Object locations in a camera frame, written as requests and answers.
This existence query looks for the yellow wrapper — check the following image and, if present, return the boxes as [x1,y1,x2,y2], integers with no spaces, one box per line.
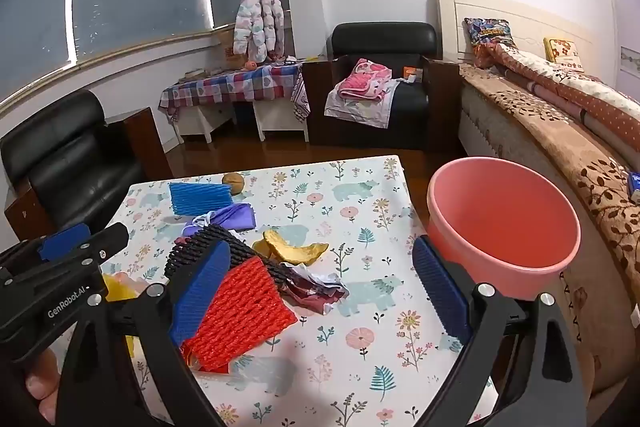
[102,273,138,358]

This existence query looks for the pink folded blanket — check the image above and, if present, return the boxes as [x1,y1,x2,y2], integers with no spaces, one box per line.
[337,58,393,100]

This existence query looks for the red foam net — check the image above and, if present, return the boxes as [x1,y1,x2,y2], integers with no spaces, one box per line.
[180,255,299,374]

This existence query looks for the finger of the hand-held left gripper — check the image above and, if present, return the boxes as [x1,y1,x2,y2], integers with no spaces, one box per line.
[10,221,131,297]
[0,223,93,279]

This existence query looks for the white side table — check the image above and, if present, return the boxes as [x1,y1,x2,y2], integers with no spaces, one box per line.
[252,99,309,142]
[177,104,237,144]

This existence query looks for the person's left hand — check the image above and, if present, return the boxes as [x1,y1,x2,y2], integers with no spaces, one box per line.
[24,348,65,426]

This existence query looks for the cardboard box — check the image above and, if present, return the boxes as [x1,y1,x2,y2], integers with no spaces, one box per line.
[216,29,251,70]

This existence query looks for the colourful printed pillow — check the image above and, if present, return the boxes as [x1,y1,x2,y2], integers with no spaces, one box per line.
[464,17,516,48]

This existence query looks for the crumpled red white wrapper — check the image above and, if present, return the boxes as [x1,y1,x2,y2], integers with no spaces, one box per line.
[280,264,349,317]

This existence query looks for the white bed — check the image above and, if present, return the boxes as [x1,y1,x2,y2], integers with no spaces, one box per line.
[436,0,640,408]

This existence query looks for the white printed cloth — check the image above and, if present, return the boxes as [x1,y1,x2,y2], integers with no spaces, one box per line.
[324,77,401,128]

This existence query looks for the blue foam net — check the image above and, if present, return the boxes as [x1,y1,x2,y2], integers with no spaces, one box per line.
[168,181,234,217]

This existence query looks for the plaid cloth side table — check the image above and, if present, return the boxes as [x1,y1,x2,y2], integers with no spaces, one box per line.
[159,63,306,122]

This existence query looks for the floral bear print tablecloth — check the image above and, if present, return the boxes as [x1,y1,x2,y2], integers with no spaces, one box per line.
[47,155,501,427]

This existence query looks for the orange peel piece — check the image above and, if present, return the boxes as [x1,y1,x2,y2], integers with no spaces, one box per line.
[277,243,329,266]
[263,229,292,263]

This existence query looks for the patterned hanging cloth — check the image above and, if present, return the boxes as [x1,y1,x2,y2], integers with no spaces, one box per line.
[291,72,311,122]

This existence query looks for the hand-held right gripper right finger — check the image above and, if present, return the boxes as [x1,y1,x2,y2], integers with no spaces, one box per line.
[412,235,587,427]

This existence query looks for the yellow flowered pillow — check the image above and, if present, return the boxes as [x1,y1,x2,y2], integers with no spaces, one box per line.
[544,38,586,72]

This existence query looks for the brown walnut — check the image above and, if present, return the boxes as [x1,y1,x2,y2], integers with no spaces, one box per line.
[222,172,246,195]

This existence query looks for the brown leaf pattern blanket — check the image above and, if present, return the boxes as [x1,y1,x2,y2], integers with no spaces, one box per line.
[459,63,640,333]

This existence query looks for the pastel puffer jacket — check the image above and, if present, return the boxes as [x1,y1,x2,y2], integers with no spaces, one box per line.
[232,0,286,62]

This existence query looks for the orange dotted quilt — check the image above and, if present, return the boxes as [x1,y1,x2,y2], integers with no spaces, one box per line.
[475,42,640,148]

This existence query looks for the purple foam net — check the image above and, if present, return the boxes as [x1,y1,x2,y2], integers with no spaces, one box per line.
[181,203,257,238]

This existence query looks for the pink plastic bucket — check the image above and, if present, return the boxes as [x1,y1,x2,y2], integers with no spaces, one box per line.
[426,157,582,302]

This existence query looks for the black foam net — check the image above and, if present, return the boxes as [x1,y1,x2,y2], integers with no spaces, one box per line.
[164,223,301,288]

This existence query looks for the black armchair with wooden sides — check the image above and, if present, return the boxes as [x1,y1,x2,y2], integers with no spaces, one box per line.
[301,22,462,152]
[0,89,173,242]

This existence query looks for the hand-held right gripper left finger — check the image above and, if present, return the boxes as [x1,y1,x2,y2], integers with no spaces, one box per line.
[56,239,232,427]

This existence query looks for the lilac wardrobe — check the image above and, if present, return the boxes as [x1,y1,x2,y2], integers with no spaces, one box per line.
[595,0,640,90]

